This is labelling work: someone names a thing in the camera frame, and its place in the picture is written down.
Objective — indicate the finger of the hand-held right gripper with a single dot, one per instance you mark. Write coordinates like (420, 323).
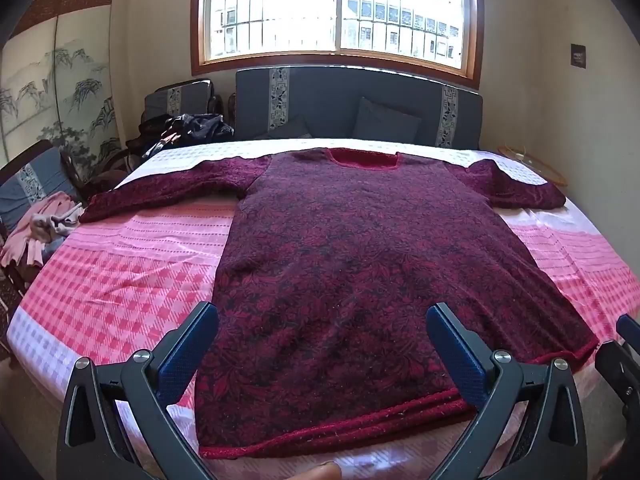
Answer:
(630, 327)
(617, 370)

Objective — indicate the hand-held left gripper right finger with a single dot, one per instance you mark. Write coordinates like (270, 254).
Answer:
(457, 355)

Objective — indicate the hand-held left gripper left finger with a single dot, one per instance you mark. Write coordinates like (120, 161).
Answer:
(192, 350)

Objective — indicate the dark red floral knit sweater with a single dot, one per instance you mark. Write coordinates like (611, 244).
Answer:
(350, 260)

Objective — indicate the pile of pink clothes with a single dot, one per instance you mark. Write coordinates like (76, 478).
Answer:
(40, 230)

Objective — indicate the pile of dark clothes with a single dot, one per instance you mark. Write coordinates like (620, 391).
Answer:
(195, 130)

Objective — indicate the person's left hand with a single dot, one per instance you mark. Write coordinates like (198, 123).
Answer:
(324, 472)

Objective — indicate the pink checked bed sheet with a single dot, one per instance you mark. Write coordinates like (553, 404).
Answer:
(125, 285)

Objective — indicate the round bamboo tray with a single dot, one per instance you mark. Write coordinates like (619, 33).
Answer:
(535, 162)

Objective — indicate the wooden armchair with grey cushion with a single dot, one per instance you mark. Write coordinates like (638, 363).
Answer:
(172, 97)
(30, 185)

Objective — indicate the small grey patterned cushion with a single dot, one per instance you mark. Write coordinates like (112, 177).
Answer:
(292, 127)

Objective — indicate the large plain grey cushion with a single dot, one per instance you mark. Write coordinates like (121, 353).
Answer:
(385, 120)

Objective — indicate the grey sofa with patterned stripes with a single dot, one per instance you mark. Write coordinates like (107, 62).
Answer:
(325, 95)

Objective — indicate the landscape painted folding screen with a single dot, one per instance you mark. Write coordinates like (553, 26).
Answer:
(60, 85)

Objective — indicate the wooden framed window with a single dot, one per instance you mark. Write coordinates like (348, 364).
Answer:
(330, 10)

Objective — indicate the dark wall switch plate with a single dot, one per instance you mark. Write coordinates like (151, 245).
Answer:
(578, 55)

